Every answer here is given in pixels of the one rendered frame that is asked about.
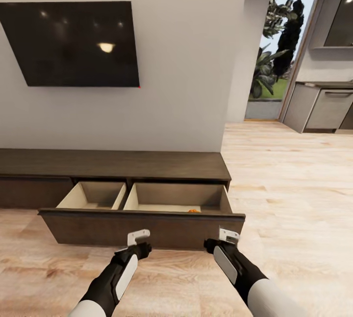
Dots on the fixed window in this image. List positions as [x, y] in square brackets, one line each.
[286, 27]

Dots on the cabinet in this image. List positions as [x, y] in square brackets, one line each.
[334, 27]
[97, 197]

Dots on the wall mounted tv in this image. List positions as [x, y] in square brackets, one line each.
[73, 43]

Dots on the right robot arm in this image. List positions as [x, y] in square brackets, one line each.
[261, 295]

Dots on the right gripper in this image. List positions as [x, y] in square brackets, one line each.
[210, 244]

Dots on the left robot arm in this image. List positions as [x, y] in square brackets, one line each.
[106, 291]

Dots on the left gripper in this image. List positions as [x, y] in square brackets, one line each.
[142, 250]

